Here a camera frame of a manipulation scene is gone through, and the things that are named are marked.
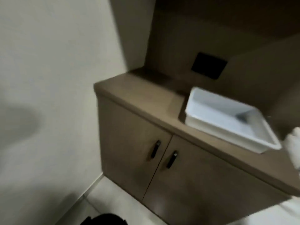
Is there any black cabinet door handle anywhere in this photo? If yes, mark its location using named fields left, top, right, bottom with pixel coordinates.
left=166, top=150, right=179, bottom=169
left=150, top=140, right=162, bottom=159

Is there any brown wooden cabinet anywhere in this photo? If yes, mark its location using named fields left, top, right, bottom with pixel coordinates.
left=93, top=67, right=300, bottom=225

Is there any white plastic tray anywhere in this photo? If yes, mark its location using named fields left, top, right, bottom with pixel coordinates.
left=184, top=86, right=282, bottom=154

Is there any black wall socket panel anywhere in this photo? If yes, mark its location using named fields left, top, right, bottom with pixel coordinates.
left=191, top=52, right=228, bottom=80

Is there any black shoe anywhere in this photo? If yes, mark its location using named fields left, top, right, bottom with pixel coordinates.
left=86, top=213, right=132, bottom=225

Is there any person's right hand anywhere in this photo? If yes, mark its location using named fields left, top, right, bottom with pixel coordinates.
left=283, top=127, right=300, bottom=172

